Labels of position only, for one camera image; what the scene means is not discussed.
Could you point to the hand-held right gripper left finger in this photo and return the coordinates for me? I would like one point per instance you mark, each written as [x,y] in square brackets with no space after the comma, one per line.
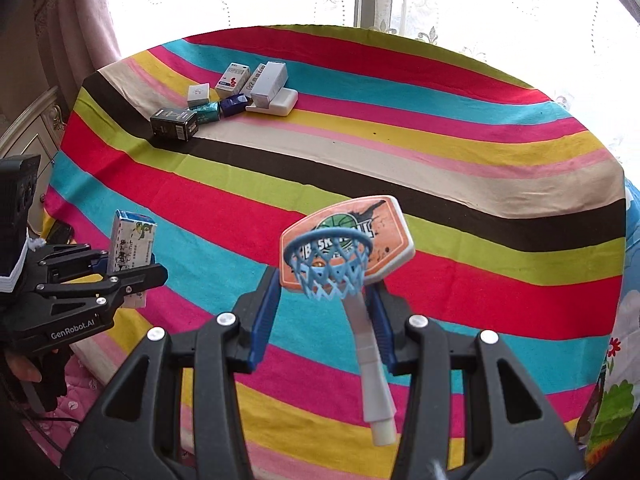
[262,315]

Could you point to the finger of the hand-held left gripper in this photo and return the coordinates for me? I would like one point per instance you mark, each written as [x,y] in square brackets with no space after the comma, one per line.
[140,277]
[75,255]

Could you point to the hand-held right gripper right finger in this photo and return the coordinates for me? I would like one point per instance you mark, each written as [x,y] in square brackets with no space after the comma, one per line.
[385,340]

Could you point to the white box green print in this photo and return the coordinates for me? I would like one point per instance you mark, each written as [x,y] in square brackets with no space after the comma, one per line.
[131,245]

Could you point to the toy basketball hoop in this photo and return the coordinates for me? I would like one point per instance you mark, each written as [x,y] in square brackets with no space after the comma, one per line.
[350,230]

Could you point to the person's left hand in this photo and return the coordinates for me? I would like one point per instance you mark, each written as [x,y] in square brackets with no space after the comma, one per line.
[22,366]

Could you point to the pink patterned sheet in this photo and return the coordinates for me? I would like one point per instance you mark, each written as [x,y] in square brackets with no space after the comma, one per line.
[85,385]

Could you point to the black box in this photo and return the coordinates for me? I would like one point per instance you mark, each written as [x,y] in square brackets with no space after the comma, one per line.
[172,122]

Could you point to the teal packet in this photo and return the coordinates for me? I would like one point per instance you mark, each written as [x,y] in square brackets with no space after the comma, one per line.
[206,112]

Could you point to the striped colourful blanket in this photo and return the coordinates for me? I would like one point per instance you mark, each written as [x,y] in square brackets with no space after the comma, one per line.
[350,160]

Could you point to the small white grey box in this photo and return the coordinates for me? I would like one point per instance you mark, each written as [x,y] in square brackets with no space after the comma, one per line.
[199,94]

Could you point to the dark blue box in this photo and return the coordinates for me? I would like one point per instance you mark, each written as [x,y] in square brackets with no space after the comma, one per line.
[232,105]

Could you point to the white rounded flat case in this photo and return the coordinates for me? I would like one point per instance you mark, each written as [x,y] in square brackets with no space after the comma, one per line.
[282,102]

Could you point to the white blue box red heart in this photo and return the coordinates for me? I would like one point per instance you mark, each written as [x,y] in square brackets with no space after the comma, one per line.
[232,80]

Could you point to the pink curtain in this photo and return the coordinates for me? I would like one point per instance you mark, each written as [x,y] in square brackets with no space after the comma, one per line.
[75,35]

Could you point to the narrow white lettered box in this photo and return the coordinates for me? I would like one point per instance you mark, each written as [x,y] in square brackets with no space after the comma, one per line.
[256,77]

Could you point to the tall plain white box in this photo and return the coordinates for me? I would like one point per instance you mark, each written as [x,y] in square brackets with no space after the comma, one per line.
[267,82]

